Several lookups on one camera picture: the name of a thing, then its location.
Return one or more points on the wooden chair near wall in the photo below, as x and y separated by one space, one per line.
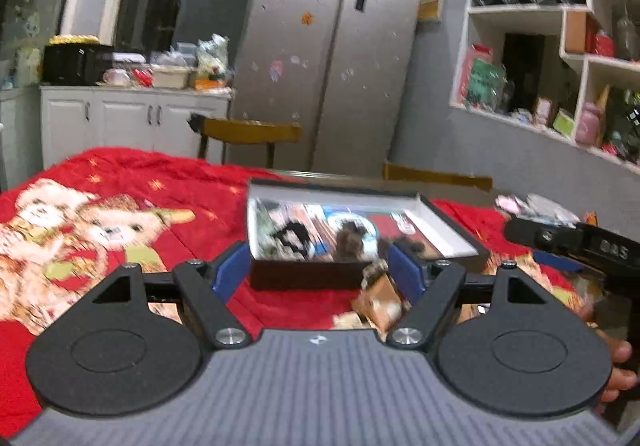
392 171

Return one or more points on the white ceramic cup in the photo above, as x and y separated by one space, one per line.
118 77

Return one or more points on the black shallow cardboard box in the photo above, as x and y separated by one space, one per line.
448 236

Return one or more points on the black lace scrunchie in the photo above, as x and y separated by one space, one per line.
292 241

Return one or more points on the pink jar on shelf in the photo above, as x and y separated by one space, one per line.
589 124

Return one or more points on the white wall shelf unit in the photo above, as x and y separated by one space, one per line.
489 24

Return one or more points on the person's right hand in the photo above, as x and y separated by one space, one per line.
622 379

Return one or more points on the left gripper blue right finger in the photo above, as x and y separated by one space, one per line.
407 270

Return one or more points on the red teddy bear blanket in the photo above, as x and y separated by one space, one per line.
67 228

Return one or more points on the wooden chair near cabinet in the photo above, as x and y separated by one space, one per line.
243 133

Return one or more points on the beige plastic basin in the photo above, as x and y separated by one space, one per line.
170 76

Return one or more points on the brown fuzzy hair scrunchie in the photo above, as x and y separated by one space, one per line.
349 242

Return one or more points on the white kitchen cabinet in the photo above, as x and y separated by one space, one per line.
78 118

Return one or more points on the silver double door refrigerator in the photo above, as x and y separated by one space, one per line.
336 68

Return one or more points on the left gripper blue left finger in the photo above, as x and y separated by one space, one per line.
229 270

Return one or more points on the black microwave oven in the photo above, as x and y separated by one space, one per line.
75 61

